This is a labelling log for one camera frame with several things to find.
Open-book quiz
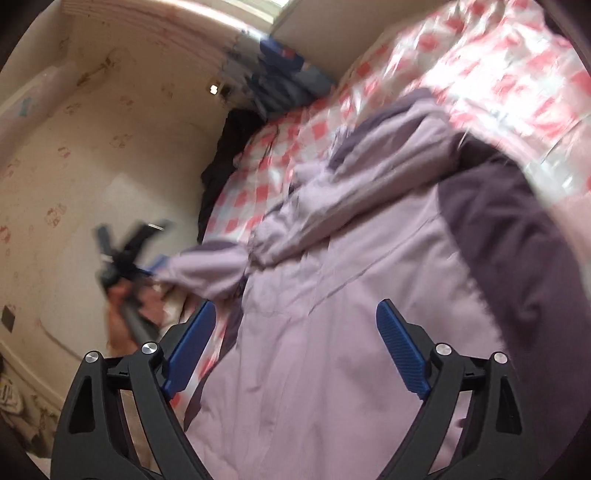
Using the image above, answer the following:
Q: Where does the person's left hand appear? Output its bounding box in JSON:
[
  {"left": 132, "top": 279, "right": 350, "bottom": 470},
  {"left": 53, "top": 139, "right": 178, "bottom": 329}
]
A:
[{"left": 107, "top": 282, "right": 162, "bottom": 348}]

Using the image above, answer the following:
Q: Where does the dark cloth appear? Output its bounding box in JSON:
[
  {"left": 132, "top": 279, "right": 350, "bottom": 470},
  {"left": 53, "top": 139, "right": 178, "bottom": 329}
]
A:
[{"left": 198, "top": 108, "right": 269, "bottom": 244}]

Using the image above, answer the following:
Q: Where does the purple two-tone jacket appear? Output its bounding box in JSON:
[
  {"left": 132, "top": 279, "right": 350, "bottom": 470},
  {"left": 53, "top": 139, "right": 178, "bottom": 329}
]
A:
[{"left": 154, "top": 88, "right": 583, "bottom": 480}]

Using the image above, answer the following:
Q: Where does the blue grey clothes pile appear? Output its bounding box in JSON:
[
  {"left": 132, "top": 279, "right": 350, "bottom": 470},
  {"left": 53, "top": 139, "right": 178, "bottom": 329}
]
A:
[{"left": 231, "top": 34, "right": 338, "bottom": 116}]

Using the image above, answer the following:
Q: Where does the pink checkered plastic sheet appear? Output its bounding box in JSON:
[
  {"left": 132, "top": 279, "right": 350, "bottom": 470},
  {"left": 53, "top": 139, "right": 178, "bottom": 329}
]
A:
[{"left": 198, "top": 0, "right": 591, "bottom": 416}]

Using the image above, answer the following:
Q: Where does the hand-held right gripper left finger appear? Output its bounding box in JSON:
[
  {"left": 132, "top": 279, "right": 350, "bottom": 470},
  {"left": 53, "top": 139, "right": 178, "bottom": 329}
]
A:
[{"left": 50, "top": 300, "right": 217, "bottom": 480}]

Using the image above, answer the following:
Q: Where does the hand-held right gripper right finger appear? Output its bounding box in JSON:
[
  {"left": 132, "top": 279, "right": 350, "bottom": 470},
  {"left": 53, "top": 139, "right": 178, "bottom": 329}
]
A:
[{"left": 376, "top": 299, "right": 540, "bottom": 480}]

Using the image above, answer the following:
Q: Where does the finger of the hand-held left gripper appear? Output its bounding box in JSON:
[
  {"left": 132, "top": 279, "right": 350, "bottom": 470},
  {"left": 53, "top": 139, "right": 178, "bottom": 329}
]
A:
[{"left": 93, "top": 220, "right": 175, "bottom": 279}]

